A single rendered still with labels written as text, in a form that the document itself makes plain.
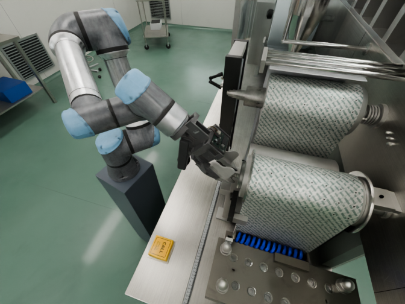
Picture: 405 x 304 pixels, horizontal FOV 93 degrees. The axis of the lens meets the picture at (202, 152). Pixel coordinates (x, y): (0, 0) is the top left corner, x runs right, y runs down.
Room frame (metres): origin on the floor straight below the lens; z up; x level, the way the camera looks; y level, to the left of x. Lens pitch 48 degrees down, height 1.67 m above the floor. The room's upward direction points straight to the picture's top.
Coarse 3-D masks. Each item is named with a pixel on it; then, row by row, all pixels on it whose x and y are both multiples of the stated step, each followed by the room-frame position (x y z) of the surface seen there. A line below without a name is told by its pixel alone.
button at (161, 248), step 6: (156, 240) 0.23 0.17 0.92; (162, 240) 0.23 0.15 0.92; (168, 240) 0.23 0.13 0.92; (156, 246) 0.21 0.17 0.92; (162, 246) 0.21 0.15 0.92; (168, 246) 0.21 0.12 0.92; (150, 252) 0.19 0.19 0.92; (156, 252) 0.19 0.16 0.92; (162, 252) 0.19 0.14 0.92; (168, 252) 0.19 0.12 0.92; (162, 258) 0.17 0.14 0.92
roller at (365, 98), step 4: (268, 80) 0.56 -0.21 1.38; (268, 84) 0.51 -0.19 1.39; (364, 88) 0.47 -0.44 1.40; (364, 92) 0.45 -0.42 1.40; (364, 96) 0.44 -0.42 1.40; (364, 100) 0.43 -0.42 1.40; (364, 104) 0.42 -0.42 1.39; (364, 108) 0.41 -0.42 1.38; (260, 112) 0.52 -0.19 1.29; (360, 112) 0.41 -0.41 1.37; (364, 112) 0.40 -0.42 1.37; (260, 116) 0.47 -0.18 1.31; (360, 116) 0.40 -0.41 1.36; (356, 120) 0.40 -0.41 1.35; (360, 120) 0.40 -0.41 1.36; (356, 124) 0.39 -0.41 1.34; (352, 128) 0.39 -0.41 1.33; (348, 132) 0.40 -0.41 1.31
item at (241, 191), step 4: (248, 156) 0.32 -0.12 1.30; (248, 160) 0.30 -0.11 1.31; (248, 164) 0.29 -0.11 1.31; (248, 168) 0.28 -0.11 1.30; (248, 172) 0.27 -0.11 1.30; (244, 176) 0.26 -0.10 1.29; (244, 180) 0.25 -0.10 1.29; (360, 180) 0.24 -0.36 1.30; (244, 184) 0.25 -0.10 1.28; (240, 188) 0.26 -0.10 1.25; (244, 188) 0.24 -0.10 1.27; (364, 188) 0.22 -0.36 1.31; (240, 192) 0.24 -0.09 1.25; (244, 192) 0.24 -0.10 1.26; (364, 192) 0.21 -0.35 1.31; (240, 196) 0.24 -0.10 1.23; (364, 196) 0.20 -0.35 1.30; (364, 200) 0.19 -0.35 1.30; (364, 204) 0.19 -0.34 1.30; (364, 208) 0.18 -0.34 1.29; (360, 212) 0.18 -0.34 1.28; (360, 216) 0.17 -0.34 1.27; (356, 220) 0.17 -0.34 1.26
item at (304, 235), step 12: (252, 216) 0.22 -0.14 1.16; (264, 216) 0.21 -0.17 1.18; (276, 216) 0.21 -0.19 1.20; (240, 228) 0.23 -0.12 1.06; (252, 228) 0.22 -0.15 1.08; (264, 228) 0.21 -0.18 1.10; (276, 228) 0.20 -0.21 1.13; (288, 228) 0.19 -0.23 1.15; (300, 228) 0.19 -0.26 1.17; (312, 228) 0.18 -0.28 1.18; (324, 228) 0.17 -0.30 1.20; (276, 240) 0.19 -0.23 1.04; (288, 240) 0.18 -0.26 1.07; (300, 240) 0.18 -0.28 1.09; (312, 240) 0.17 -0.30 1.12; (324, 240) 0.16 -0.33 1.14
